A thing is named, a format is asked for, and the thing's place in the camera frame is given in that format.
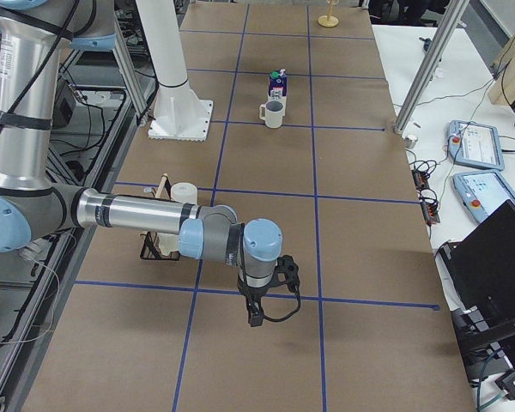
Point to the lower teach pendant tablet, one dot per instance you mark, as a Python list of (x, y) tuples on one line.
[(482, 192)]

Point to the small metal cylinder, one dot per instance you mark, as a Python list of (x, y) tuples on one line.
[(410, 141)]

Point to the teach pendant tablet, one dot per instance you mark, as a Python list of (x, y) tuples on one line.
[(475, 145), (482, 192)]

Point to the wooden cup stand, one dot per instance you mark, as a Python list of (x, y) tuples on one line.
[(328, 20)]

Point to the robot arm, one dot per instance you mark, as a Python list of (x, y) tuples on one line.
[(33, 33)]

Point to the black laptop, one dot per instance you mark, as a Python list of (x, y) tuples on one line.
[(482, 268)]

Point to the upper teach pendant tablet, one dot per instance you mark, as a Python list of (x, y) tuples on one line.
[(475, 145)]

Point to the milk carton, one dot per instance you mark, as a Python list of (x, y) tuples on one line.
[(278, 87)]

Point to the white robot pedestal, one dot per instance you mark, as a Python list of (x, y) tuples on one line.
[(178, 112)]

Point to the white cup upper rack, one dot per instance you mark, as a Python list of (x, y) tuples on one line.
[(184, 192)]

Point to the black wire cup rack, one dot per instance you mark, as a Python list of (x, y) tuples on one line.
[(150, 250)]

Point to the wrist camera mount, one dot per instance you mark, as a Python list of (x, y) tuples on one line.
[(288, 270)]

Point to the aluminium frame post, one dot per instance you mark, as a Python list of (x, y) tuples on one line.
[(423, 76)]

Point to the white cup lower rack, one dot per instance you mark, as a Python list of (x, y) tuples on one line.
[(168, 243)]

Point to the white cup rack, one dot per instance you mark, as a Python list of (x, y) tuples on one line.
[(168, 243), (184, 192)]

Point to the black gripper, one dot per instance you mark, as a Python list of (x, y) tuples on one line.
[(254, 293)]

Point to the white mug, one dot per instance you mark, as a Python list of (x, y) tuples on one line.
[(272, 114)]

